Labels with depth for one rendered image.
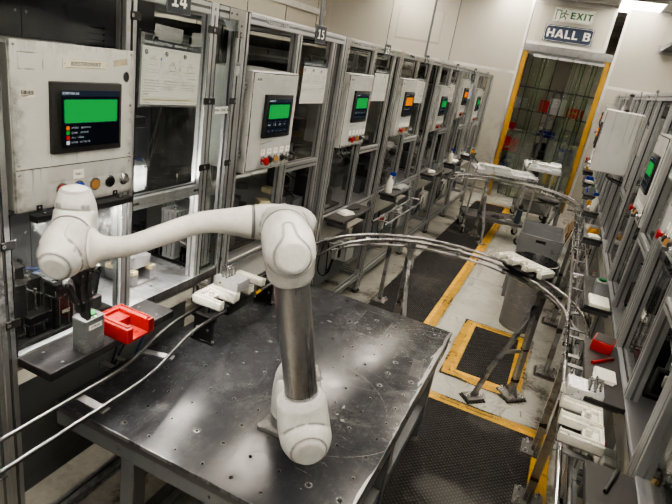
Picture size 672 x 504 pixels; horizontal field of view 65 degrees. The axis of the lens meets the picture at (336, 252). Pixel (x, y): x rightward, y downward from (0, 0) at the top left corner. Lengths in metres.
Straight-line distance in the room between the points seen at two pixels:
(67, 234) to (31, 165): 0.34
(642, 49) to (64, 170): 9.03
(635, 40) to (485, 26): 2.30
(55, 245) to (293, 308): 0.60
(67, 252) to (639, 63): 9.22
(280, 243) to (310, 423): 0.58
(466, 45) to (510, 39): 0.73
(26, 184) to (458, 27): 9.00
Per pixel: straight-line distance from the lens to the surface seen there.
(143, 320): 1.98
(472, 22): 10.08
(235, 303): 2.38
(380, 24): 10.52
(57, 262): 1.39
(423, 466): 3.00
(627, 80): 9.85
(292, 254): 1.31
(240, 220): 1.51
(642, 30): 9.90
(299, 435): 1.61
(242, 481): 1.76
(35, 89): 1.68
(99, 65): 1.80
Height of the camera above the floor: 1.92
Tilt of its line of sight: 20 degrees down
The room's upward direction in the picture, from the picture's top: 10 degrees clockwise
